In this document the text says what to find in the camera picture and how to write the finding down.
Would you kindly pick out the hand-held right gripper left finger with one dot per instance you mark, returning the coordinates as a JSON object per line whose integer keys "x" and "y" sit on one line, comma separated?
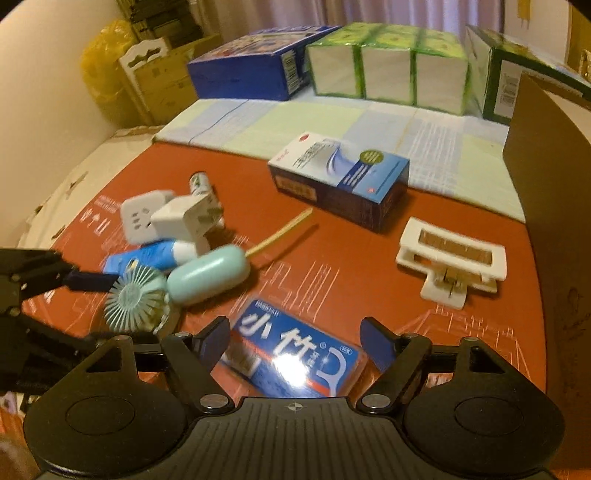
{"x": 213, "y": 340}

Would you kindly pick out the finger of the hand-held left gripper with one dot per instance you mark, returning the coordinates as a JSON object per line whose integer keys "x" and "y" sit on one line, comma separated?
{"x": 90, "y": 282}
{"x": 41, "y": 350}

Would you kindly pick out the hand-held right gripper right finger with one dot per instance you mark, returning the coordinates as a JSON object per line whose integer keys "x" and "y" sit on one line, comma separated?
{"x": 376, "y": 342}

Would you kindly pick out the blue hand cream tube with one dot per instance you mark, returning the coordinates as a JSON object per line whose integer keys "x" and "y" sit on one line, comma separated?
{"x": 147, "y": 256}

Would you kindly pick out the mint green handheld fan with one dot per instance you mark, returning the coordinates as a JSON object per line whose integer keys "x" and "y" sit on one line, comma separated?
{"x": 207, "y": 274}

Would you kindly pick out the blue floss pick packet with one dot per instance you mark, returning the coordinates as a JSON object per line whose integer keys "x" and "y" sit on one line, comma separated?
{"x": 295, "y": 341}

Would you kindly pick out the blue white medicine box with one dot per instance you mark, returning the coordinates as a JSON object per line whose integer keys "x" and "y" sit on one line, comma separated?
{"x": 337, "y": 170}

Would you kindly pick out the brown cardboard box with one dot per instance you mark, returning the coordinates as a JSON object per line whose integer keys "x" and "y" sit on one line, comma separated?
{"x": 554, "y": 207}

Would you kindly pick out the red mat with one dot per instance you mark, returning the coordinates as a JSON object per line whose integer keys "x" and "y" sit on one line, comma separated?
{"x": 351, "y": 272}

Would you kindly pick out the white cube power socket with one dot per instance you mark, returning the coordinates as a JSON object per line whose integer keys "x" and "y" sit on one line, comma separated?
{"x": 138, "y": 217}

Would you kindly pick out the white small tube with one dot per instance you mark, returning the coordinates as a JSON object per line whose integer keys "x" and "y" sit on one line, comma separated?
{"x": 411, "y": 244}

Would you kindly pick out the white plug adapter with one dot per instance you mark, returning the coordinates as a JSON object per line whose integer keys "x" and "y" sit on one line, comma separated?
{"x": 184, "y": 214}

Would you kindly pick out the wooden stick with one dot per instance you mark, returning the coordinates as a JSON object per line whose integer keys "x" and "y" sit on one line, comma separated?
{"x": 281, "y": 230}

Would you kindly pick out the yellow plastic bag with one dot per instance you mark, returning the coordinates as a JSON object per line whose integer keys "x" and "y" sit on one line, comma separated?
{"x": 99, "y": 69}

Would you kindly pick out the tan cardboard carton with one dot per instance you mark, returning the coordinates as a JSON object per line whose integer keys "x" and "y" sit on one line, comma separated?
{"x": 171, "y": 78}

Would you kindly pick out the pale checked cloth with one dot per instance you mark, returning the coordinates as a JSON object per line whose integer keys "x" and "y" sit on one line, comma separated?
{"x": 323, "y": 120}

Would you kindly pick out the large blue printed box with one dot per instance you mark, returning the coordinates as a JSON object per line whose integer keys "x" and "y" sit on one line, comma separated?
{"x": 240, "y": 76}

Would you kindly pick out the pack of green tissue boxes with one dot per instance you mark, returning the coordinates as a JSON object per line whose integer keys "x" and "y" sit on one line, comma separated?
{"x": 388, "y": 78}

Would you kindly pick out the stack of dark boxes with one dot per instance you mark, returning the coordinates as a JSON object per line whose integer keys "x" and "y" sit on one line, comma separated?
{"x": 157, "y": 18}

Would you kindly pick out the green white carton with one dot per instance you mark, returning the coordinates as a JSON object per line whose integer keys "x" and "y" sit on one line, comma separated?
{"x": 494, "y": 83}

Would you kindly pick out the pale pleated curtain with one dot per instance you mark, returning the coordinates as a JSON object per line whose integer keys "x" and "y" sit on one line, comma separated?
{"x": 369, "y": 11}

